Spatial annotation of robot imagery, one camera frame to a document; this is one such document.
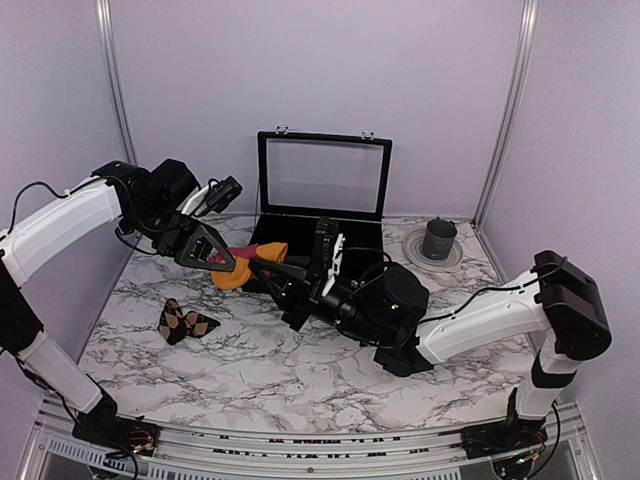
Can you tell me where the aluminium front rail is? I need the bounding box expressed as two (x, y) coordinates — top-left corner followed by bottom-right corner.
(17, 398), (601, 479)

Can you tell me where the right aluminium corner post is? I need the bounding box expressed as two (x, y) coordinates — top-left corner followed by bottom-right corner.
(472, 0), (539, 230)

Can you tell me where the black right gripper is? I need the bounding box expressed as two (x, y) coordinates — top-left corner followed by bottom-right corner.
(250, 253), (388, 347)

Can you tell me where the left aluminium corner post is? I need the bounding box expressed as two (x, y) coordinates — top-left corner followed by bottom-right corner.
(95, 0), (139, 166)

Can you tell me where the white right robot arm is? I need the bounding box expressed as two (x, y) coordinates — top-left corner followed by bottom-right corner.
(249, 250), (612, 458)

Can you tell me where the beige ceramic plate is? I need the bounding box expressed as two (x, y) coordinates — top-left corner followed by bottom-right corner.
(402, 225), (463, 272)

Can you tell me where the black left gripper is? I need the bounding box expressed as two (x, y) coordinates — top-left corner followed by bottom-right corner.
(126, 201), (241, 272)

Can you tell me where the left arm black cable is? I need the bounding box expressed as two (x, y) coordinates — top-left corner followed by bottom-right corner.
(9, 180), (96, 236)

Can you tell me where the brown argyle sock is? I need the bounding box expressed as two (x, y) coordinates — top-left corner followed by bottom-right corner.
(157, 298), (221, 345)

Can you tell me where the maroon striped sock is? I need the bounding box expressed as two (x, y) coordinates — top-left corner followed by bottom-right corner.
(208, 241), (291, 292)

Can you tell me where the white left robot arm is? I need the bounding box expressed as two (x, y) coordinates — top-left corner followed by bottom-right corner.
(1, 159), (242, 452)

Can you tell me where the dark grey ceramic mug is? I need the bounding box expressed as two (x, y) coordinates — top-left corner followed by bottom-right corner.
(421, 217), (457, 261)

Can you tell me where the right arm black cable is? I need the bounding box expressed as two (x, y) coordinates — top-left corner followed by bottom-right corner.
(424, 257), (571, 321)

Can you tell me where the aluminium corner post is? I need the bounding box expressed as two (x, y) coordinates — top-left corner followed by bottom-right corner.
(472, 0), (539, 230)
(95, 0), (139, 166)

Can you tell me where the black display case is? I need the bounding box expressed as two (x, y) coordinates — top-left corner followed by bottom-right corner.
(249, 131), (393, 280)

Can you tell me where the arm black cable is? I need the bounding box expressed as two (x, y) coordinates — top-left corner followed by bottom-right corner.
(9, 180), (96, 236)
(424, 257), (571, 321)

